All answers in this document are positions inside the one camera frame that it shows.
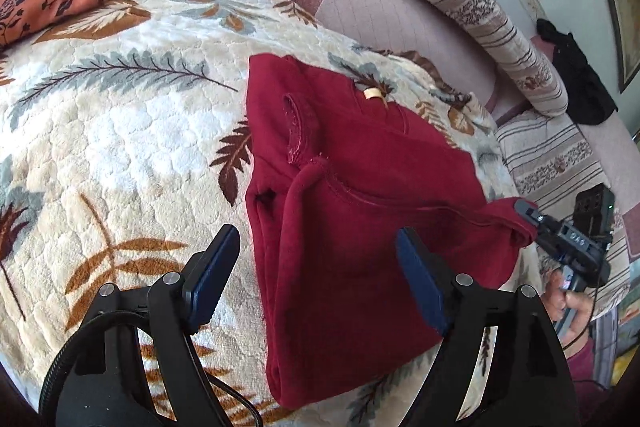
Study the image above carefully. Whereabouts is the cream leaf-pattern plush blanket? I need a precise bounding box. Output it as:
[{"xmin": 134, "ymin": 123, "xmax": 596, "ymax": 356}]
[{"xmin": 1, "ymin": 0, "xmax": 516, "ymax": 426}]

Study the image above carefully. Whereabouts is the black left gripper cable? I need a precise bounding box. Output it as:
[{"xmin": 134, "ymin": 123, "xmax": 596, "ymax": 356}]
[{"xmin": 38, "ymin": 308, "xmax": 264, "ymax": 427}]

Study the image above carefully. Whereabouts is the person's right hand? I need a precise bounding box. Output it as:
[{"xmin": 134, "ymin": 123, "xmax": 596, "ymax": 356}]
[{"xmin": 541, "ymin": 270, "xmax": 593, "ymax": 358}]

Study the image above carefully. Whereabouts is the striped floral rolled quilt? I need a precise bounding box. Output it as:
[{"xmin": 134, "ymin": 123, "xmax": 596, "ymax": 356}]
[{"xmin": 363, "ymin": 0, "xmax": 570, "ymax": 118}]

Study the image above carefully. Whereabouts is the black garment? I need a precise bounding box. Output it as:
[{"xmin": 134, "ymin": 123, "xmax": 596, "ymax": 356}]
[{"xmin": 536, "ymin": 18, "xmax": 618, "ymax": 126}]

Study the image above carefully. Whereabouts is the striped floral pillow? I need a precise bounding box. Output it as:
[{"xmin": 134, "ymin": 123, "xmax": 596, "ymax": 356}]
[{"xmin": 497, "ymin": 110, "xmax": 639, "ymax": 319}]

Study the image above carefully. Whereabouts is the dark red fleece garment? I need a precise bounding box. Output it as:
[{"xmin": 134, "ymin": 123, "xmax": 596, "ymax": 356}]
[{"xmin": 246, "ymin": 54, "xmax": 535, "ymax": 409}]

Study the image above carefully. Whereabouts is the black camera box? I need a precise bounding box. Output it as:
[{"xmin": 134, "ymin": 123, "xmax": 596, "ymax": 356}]
[{"xmin": 573, "ymin": 183, "xmax": 615, "ymax": 237}]

